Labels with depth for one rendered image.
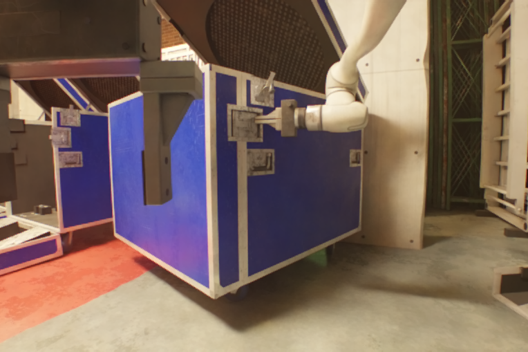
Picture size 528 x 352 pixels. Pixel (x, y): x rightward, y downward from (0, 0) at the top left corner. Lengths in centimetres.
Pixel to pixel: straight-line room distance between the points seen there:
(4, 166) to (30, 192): 270
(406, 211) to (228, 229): 142
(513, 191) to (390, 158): 115
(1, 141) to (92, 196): 195
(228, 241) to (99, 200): 141
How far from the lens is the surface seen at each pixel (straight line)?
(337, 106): 99
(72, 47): 23
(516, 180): 286
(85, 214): 223
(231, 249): 104
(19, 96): 506
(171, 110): 22
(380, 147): 208
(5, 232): 270
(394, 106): 210
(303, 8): 163
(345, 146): 165
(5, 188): 29
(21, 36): 26
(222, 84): 99
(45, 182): 304
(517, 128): 285
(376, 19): 73
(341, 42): 171
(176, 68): 21
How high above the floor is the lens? 67
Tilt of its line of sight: 5 degrees down
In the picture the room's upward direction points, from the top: straight up
